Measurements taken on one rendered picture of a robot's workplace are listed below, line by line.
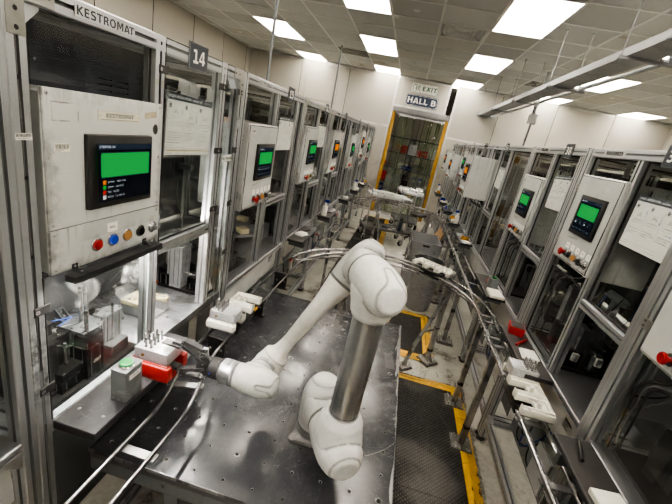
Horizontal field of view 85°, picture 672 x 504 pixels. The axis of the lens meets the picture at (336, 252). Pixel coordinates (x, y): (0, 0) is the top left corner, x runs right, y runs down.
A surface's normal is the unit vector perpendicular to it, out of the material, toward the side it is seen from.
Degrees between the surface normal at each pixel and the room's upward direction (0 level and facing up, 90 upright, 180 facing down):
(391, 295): 85
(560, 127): 90
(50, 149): 90
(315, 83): 90
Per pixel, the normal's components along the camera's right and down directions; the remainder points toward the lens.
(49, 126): 0.96, 0.24
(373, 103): -0.19, 0.28
